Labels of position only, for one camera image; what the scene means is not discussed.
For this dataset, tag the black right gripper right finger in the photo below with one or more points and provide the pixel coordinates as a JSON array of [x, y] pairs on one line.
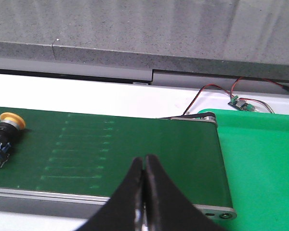
[[167, 209]]

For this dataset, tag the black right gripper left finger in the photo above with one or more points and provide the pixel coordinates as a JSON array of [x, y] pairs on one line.
[[124, 210]]

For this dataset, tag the grey speckled stone counter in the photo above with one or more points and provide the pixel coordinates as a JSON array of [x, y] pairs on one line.
[[131, 38]]

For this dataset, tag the small green circuit board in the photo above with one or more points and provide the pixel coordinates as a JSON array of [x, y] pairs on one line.
[[241, 104]]

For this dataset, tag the green conveyor belt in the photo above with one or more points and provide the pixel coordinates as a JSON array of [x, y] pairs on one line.
[[90, 154]]

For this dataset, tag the yellow push button switch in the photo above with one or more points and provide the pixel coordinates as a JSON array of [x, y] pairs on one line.
[[10, 126]]

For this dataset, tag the silver conveyor frame rail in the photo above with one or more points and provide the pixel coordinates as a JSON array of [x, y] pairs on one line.
[[50, 203]]

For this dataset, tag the bright green tray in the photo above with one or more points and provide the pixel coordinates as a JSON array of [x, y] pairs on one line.
[[255, 148]]

